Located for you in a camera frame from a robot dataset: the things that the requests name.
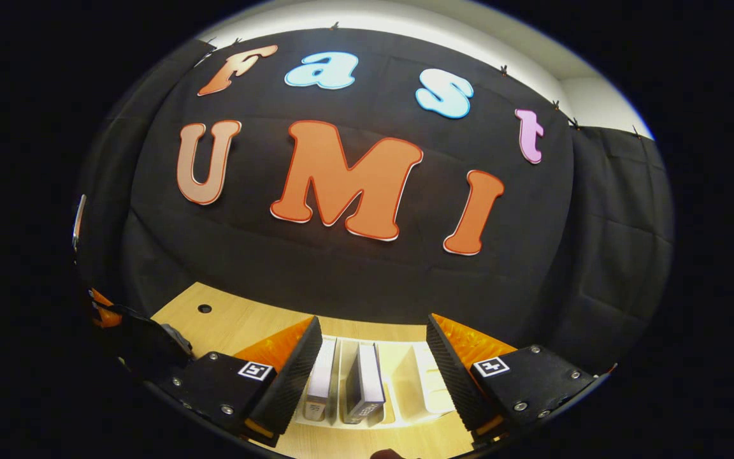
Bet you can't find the blue cover book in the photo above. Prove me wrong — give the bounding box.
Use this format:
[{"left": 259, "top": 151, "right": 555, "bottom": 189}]
[{"left": 343, "top": 343, "right": 385, "bottom": 425}]

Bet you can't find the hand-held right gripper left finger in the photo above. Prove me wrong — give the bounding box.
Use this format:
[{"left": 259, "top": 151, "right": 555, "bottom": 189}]
[{"left": 150, "top": 317, "right": 323, "bottom": 447}]

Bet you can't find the grey schoolbag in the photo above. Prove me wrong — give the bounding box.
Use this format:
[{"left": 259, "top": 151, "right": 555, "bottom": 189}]
[{"left": 112, "top": 305, "right": 194, "bottom": 382}]

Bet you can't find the white photo cover book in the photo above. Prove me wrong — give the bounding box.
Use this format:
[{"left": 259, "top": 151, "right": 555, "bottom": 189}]
[{"left": 303, "top": 338, "right": 338, "bottom": 421}]

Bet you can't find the white bookshelf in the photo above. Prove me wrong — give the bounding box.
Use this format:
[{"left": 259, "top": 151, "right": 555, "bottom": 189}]
[{"left": 294, "top": 335, "right": 458, "bottom": 429}]

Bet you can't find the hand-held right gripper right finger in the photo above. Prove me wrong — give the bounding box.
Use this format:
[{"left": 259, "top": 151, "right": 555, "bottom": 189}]
[{"left": 426, "top": 312, "right": 598, "bottom": 442}]

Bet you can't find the black backdrop cloth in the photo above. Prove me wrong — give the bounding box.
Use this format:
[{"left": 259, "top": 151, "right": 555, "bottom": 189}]
[{"left": 74, "top": 29, "right": 675, "bottom": 377}]

